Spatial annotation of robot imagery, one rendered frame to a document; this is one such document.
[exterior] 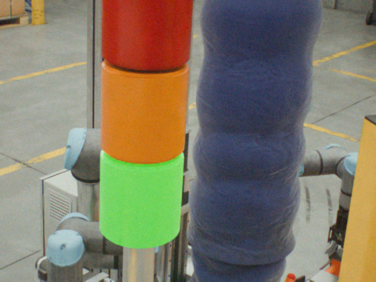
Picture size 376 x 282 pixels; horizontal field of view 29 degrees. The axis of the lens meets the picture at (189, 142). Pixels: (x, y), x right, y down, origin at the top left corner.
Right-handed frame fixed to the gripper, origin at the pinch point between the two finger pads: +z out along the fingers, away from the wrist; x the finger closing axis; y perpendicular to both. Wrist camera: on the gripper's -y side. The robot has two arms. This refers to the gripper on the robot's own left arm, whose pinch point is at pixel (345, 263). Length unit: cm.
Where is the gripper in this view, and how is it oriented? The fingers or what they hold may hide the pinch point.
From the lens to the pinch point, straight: 223.2
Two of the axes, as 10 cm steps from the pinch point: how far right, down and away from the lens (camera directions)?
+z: -0.6, 9.3, 3.7
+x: 7.7, 2.8, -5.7
